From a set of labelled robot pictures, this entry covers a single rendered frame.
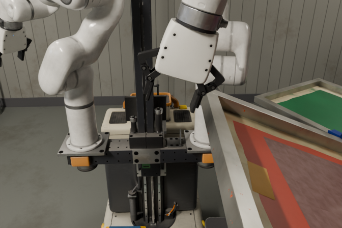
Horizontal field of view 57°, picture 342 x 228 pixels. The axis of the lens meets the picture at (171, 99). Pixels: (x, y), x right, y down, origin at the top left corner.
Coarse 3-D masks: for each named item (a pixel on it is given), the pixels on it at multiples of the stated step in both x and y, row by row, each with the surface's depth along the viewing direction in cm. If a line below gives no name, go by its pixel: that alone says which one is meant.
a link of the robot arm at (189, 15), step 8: (184, 8) 52; (192, 8) 51; (184, 16) 52; (192, 16) 51; (200, 16) 51; (208, 16) 51; (216, 16) 52; (192, 24) 52; (200, 24) 52; (208, 24) 52; (216, 24) 53; (224, 24) 55
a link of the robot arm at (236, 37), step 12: (228, 24) 96; (240, 24) 95; (228, 36) 95; (240, 36) 94; (216, 48) 98; (228, 48) 97; (240, 48) 96; (240, 60) 96; (240, 72) 97; (240, 84) 100
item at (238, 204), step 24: (216, 96) 88; (216, 120) 73; (264, 120) 93; (288, 120) 94; (216, 144) 66; (336, 144) 97; (216, 168) 61; (240, 168) 58; (240, 192) 52; (240, 216) 46
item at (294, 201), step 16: (272, 176) 68; (288, 192) 65; (304, 192) 67; (320, 192) 70; (272, 208) 58; (288, 208) 60; (304, 208) 62; (320, 208) 64; (336, 208) 67; (272, 224) 53; (288, 224) 55; (304, 224) 57; (320, 224) 59; (336, 224) 61
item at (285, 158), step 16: (240, 128) 84; (256, 144) 79; (272, 144) 83; (288, 144) 87; (256, 160) 71; (272, 160) 75; (288, 160) 78; (304, 160) 82; (320, 160) 86; (336, 160) 91; (288, 176) 71; (304, 176) 74; (320, 176) 78; (336, 176) 81; (336, 192) 73
